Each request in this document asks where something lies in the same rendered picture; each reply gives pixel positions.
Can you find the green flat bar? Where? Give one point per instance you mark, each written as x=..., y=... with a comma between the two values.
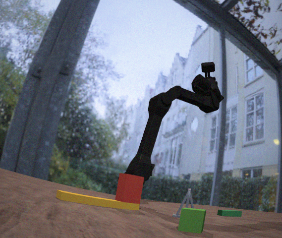
x=229, y=213

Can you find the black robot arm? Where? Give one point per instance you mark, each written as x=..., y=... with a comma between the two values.
x=205, y=95

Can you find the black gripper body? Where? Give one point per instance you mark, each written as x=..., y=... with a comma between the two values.
x=208, y=67

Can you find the green cube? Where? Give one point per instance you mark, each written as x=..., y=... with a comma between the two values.
x=192, y=220

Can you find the yellow bar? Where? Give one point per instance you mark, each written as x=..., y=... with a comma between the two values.
x=128, y=195

